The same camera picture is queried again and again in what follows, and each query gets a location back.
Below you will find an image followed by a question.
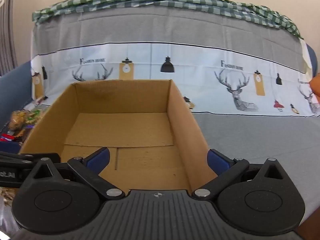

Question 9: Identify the clear bag of round cookies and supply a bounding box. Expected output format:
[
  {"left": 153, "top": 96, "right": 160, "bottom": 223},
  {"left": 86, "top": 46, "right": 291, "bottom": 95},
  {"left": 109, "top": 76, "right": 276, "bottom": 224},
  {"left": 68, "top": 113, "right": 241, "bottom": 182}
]
[{"left": 8, "top": 110, "right": 29, "bottom": 131}]

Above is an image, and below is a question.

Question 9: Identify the green label noodle snack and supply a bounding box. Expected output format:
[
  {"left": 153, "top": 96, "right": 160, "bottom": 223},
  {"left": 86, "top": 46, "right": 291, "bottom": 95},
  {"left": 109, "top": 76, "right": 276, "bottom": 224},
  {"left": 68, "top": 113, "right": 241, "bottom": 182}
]
[{"left": 25, "top": 109, "right": 45, "bottom": 125}]

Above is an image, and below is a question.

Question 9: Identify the brown cardboard box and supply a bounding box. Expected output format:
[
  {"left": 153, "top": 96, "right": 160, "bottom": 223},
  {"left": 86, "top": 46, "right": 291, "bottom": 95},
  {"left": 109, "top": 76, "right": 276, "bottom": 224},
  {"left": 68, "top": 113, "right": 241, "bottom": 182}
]
[{"left": 21, "top": 80, "right": 216, "bottom": 192}]

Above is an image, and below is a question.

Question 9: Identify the deer print sofa cover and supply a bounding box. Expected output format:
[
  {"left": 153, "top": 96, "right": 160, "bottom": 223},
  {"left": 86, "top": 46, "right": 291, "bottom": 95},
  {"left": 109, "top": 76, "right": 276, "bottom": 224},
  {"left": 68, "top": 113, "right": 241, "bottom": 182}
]
[{"left": 31, "top": 5, "right": 319, "bottom": 215}]

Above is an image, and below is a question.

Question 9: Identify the grey curtain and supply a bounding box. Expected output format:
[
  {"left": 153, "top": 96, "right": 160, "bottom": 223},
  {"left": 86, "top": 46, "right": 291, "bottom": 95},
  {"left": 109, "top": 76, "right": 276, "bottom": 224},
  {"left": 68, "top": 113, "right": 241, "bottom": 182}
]
[{"left": 0, "top": 0, "right": 17, "bottom": 76}]

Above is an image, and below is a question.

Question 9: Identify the orange cushion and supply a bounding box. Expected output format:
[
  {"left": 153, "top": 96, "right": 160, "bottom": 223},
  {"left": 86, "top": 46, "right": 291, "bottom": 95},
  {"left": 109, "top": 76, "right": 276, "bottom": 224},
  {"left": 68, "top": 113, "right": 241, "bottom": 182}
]
[{"left": 309, "top": 73, "right": 320, "bottom": 97}]

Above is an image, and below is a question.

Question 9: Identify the green checkered cloth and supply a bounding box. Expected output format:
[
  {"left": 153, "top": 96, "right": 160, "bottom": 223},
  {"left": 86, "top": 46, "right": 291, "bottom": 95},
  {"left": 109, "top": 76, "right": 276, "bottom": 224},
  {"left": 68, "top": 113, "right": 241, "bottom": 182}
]
[{"left": 32, "top": 0, "right": 301, "bottom": 38}]

